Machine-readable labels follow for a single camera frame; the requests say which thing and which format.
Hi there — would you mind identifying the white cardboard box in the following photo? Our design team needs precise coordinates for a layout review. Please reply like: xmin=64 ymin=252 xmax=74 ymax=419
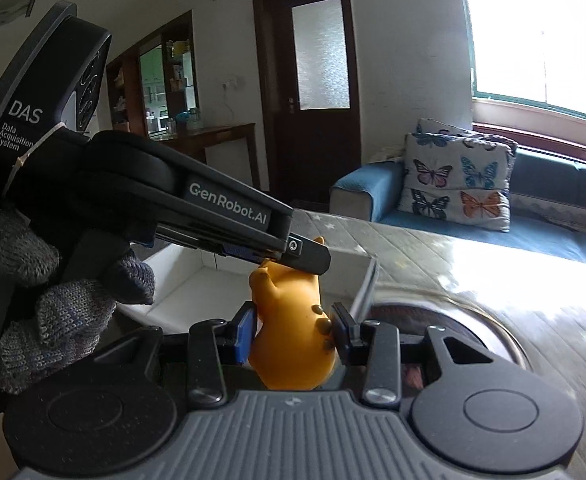
xmin=115 ymin=238 xmax=380 ymax=336

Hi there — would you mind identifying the orange toy animal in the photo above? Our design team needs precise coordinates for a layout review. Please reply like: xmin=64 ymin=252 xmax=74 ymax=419
xmin=249 ymin=260 xmax=336 ymax=391

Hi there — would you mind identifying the grey knit gloved hand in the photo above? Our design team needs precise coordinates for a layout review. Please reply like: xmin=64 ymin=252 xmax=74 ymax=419
xmin=0 ymin=209 xmax=155 ymax=413

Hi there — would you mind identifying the round glass stove plate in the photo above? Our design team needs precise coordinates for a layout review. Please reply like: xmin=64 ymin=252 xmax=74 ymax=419
xmin=358 ymin=297 xmax=532 ymax=401

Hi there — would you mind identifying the blue sofa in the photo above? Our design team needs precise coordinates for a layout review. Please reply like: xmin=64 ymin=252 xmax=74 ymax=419
xmin=330 ymin=150 xmax=586 ymax=263

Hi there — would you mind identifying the dark wooden console table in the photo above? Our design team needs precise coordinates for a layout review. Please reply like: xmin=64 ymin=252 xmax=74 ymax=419
xmin=148 ymin=122 xmax=261 ymax=188

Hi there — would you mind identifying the dark wooden shelf cabinet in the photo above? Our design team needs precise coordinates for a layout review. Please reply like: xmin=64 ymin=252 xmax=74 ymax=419
xmin=106 ymin=11 xmax=199 ymax=139

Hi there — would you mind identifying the dark wooden door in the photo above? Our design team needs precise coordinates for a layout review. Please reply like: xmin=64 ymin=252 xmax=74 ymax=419
xmin=253 ymin=0 xmax=361 ymax=211

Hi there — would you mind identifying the butterfly print pillow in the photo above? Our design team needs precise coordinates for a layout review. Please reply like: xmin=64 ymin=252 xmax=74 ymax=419
xmin=398 ymin=119 xmax=517 ymax=232

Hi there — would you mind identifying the grey quilted table cover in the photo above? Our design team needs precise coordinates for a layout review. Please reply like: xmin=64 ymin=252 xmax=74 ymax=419
xmin=293 ymin=210 xmax=586 ymax=479

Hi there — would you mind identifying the window with green frame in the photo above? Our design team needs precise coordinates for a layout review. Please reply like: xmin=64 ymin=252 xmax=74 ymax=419
xmin=465 ymin=0 xmax=586 ymax=120

